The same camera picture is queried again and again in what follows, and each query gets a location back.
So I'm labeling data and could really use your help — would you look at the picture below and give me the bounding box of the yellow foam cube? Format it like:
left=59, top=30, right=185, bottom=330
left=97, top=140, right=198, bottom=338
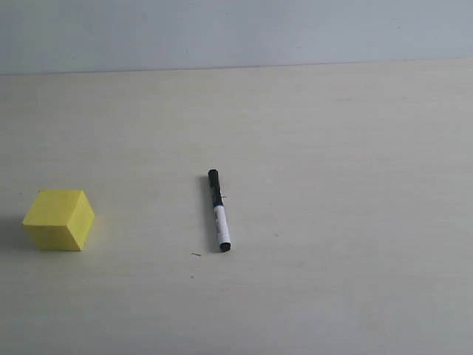
left=22, top=189, right=95, bottom=251

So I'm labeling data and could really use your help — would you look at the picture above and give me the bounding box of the black and white marker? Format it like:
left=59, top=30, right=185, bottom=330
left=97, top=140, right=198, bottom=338
left=208, top=169, right=231, bottom=252

